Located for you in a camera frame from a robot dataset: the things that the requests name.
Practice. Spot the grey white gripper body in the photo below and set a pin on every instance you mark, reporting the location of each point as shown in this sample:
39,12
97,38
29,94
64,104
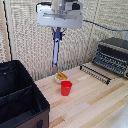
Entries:
60,19

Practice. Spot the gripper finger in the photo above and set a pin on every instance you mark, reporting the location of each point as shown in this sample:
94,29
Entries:
62,33
54,34

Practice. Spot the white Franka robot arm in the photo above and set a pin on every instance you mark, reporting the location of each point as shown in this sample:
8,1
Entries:
65,4

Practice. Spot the yellow food item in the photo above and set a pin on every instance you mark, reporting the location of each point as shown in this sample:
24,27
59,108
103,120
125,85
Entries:
62,76

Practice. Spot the white small bowl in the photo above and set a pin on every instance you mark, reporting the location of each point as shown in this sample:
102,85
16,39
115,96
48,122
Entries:
58,80

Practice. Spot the black vertical pole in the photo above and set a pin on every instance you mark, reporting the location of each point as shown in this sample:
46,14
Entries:
7,30

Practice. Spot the red plastic cup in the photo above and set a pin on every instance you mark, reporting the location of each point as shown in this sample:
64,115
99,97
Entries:
66,88

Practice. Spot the black toaster oven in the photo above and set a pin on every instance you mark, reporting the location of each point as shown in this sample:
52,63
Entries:
112,56

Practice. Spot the black fabric storage box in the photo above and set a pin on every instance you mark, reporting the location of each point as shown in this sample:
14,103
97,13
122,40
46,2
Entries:
18,96

